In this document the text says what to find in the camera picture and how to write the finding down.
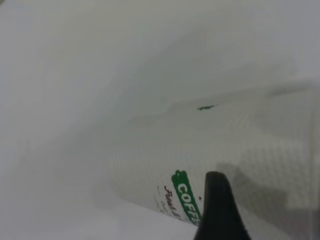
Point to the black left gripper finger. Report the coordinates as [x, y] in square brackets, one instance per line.
[217, 212]

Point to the white paper coffee cup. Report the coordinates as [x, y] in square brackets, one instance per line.
[250, 150]

